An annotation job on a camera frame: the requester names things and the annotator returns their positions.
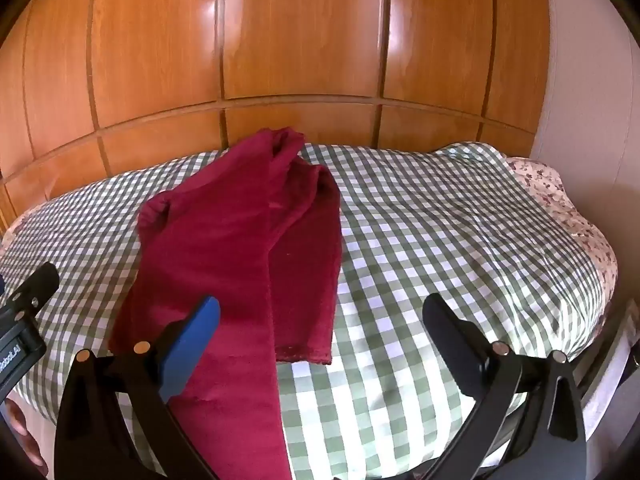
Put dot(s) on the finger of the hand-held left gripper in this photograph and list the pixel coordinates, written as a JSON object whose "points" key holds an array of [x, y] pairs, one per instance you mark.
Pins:
{"points": [[35, 285]]}

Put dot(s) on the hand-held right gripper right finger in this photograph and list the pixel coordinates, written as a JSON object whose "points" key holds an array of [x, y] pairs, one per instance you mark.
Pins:
{"points": [[452, 332]]}

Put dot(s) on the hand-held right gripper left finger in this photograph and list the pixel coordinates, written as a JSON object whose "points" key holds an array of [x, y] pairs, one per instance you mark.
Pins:
{"points": [[192, 332]]}

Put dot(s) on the maroon fleece pants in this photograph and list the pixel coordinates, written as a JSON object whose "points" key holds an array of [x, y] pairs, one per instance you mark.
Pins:
{"points": [[225, 260]]}

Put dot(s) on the person's left hand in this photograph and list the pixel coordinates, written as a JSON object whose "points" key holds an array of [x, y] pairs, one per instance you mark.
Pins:
{"points": [[22, 427]]}

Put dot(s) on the green white checked bed sheet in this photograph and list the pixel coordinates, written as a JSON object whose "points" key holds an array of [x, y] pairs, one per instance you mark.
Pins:
{"points": [[425, 240]]}

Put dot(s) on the floral bed sheet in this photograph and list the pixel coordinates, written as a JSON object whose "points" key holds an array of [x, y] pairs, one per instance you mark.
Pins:
{"points": [[560, 185]]}

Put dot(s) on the wooden wardrobe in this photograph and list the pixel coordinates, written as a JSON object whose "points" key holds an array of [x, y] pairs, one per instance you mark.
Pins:
{"points": [[300, 35]]}

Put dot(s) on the grey bed frame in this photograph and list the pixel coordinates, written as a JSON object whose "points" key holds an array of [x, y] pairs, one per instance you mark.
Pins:
{"points": [[602, 365]]}

